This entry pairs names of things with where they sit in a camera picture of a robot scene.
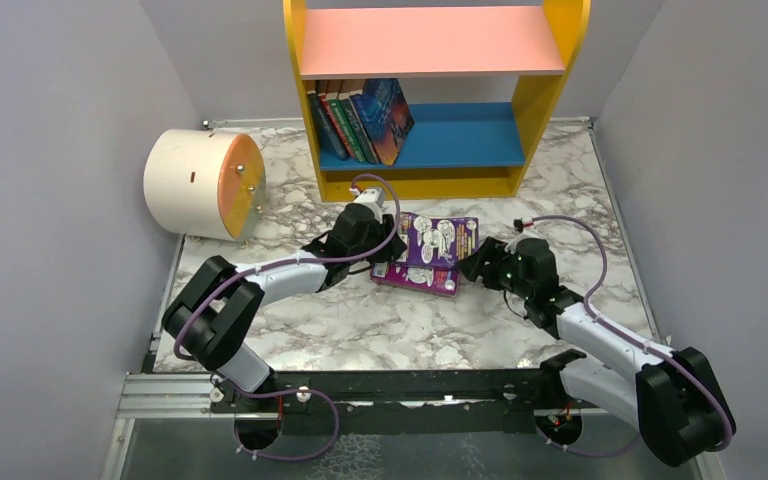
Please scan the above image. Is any purple paperback book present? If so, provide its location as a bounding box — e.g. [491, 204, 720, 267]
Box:
[370, 263, 459, 297]
[394, 212, 480, 269]

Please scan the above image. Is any Jane Eyre blue book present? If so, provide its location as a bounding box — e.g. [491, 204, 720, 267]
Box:
[350, 78, 414, 166]

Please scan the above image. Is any green Treehouse book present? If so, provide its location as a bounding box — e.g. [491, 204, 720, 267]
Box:
[337, 80, 379, 164]

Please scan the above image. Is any Nineteen Eighty-Four dark book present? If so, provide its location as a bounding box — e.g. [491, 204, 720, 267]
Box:
[304, 80, 349, 161]

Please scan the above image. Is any red Treehouse book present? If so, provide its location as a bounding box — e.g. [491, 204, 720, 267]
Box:
[315, 80, 357, 160]

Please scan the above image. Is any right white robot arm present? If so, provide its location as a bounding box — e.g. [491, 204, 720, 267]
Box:
[456, 238, 736, 467]

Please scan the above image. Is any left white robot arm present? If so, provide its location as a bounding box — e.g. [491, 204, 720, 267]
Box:
[161, 201, 406, 394]

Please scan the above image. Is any white cylindrical drum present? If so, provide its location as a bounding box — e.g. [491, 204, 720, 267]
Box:
[143, 129, 266, 243]

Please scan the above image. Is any colourful wooden bookshelf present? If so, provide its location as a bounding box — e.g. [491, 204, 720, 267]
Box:
[283, 1, 591, 200]

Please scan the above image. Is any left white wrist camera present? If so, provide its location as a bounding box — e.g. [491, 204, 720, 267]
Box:
[349, 187, 387, 220]

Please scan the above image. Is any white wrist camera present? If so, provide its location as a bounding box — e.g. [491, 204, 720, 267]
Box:
[349, 187, 387, 220]
[506, 219, 534, 253]

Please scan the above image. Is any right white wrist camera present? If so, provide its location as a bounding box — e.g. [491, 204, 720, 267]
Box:
[506, 219, 534, 253]

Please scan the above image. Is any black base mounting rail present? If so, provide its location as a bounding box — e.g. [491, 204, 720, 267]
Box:
[209, 349, 585, 440]

